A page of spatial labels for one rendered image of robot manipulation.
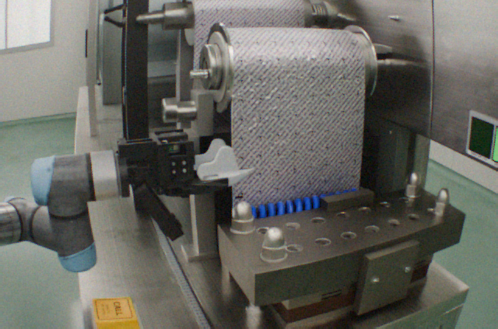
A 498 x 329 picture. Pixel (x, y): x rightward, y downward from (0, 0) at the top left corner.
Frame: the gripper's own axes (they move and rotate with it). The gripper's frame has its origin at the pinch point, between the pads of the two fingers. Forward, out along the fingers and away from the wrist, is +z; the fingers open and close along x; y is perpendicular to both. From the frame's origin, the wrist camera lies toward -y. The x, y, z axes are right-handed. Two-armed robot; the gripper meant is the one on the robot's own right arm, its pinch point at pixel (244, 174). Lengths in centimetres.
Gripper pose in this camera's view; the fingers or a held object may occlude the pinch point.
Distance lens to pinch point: 76.9
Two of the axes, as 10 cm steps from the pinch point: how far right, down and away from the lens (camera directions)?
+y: 0.0, -9.6, -2.9
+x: -3.4, -2.7, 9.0
